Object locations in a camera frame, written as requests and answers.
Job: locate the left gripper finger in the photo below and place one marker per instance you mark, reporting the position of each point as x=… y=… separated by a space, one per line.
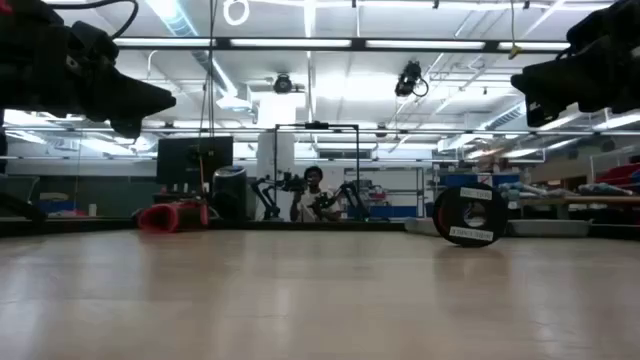
x=135 y=102

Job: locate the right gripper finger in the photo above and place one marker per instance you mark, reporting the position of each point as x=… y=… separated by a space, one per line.
x=547 y=92

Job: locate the black background robot arm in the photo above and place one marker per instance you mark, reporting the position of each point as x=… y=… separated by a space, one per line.
x=357 y=200
x=272 y=214

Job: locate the black monitor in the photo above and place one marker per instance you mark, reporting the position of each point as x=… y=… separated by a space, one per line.
x=175 y=160

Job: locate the red tag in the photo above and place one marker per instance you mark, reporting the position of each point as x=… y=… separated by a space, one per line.
x=4 y=7

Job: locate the red storage bins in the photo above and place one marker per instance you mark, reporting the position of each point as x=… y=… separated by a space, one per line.
x=620 y=175

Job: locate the wooden workbench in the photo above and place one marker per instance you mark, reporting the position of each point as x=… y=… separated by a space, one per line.
x=590 y=199

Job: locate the black overhead light bar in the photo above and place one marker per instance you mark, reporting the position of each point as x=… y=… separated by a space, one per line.
x=357 y=44

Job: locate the person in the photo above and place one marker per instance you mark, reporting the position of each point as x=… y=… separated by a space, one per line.
x=312 y=200

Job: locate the black ceiling-hung camera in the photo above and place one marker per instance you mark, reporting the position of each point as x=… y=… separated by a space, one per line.
x=409 y=77

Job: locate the black overhead rig camera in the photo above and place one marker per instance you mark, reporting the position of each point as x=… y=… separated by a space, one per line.
x=282 y=84

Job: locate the black background station frame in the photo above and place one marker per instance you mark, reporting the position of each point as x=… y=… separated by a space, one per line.
x=316 y=125

